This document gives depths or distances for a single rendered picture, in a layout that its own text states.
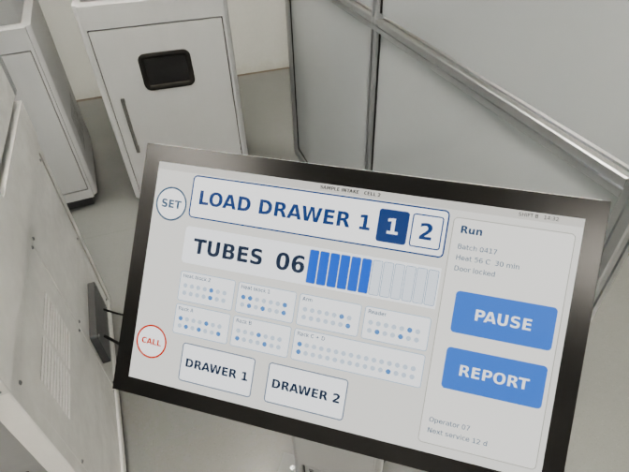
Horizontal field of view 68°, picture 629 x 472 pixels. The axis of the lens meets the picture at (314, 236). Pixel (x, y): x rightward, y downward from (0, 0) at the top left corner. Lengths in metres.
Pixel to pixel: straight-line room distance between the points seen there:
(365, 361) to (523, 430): 0.17
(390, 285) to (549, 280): 0.16
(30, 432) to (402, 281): 0.76
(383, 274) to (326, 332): 0.09
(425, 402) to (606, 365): 1.54
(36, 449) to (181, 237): 0.63
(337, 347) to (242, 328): 0.11
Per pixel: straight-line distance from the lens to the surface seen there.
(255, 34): 4.03
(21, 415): 1.01
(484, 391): 0.54
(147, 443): 1.74
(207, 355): 0.59
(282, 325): 0.55
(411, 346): 0.53
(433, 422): 0.55
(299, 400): 0.56
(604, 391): 1.97
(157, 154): 0.61
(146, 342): 0.62
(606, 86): 0.95
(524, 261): 0.52
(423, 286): 0.52
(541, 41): 1.05
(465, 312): 0.52
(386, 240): 0.51
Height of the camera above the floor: 1.48
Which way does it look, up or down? 41 degrees down
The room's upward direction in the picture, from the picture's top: 2 degrees counter-clockwise
